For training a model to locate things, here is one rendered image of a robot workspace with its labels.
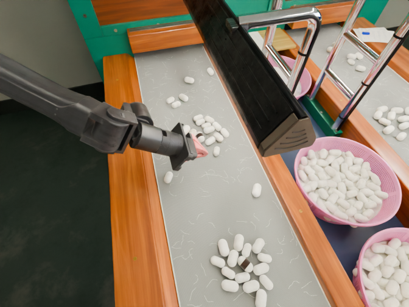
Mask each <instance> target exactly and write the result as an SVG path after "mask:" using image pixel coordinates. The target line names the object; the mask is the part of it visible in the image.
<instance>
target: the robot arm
mask: <svg viewBox="0 0 409 307"><path fill-rule="evenodd" d="M0 93H2V94H4V95H6V96H8V97H10V98H12V99H14V100H16V101H18V102H20V103H22V104H24V105H26V106H28V107H30V108H32V109H34V110H36V111H38V112H40V113H42V114H44V115H46V116H47V117H49V118H51V119H53V120H54V121H56V122H57V123H59V124H60V125H62V126H63V127H64V128H65V129H66V130H67V131H69V132H71V133H73V134H75V135H77V136H79V137H81V138H80V141H81V142H83V143H86V144H88V145H90V146H92V147H94V148H95V150H97V151H99V152H101V153H106V154H114V153H118V154H123V153H124V151H125V149H126V147H127V145H128V143H129V145H130V147H131V148H133V149H138V150H143V151H146V152H151V153H154V154H160V155H165V156H168V157H169V158H170V162H171V165H172V170H173V171H179V170H180V169H181V168H182V167H181V165H182V164H183V163H184V162H187V161H189V160H192V161H193V160H194V159H196V158H200V157H205V156H207V154H208V151H207V150H206V149H205V148H204V147H203V146H202V145H201V143H200V142H199V141H198V139H196V137H195V136H194V134H192V133H187V134H186V135H185V133H184V129H183V125H184V124H183V123H180V122H179V123H178V124H177V125H176V126H175V127H174V128H173V129H172V130H171V131H168V130H165V129H161V128H159V127H155V126H154V123H153V120H152V117H151V116H150V113H149V111H148V109H147V107H146V106H145V105H144V104H143V103H141V102H132V103H130V104H129V103H126V102H123V104H122V106H121V109H118V108H115V107H113V106H111V105H110V104H108V103H106V102H102V103H101V102H99V101H98V100H96V99H94V98H92V97H90V96H85V95H82V94H79V93H76V92H74V91H72V90H69V89H67V88H65V87H63V86H61V85H59V84H57V83H55V82H54V81H52V80H50V79H48V78H46V77H45V76H42V75H41V74H39V73H37V72H35V71H33V70H31V69H29V68H27V67H26V66H24V65H22V64H20V63H18V62H16V61H14V60H12V59H11V58H8V57H7V56H5V55H3V54H1V53H0Z"/></svg>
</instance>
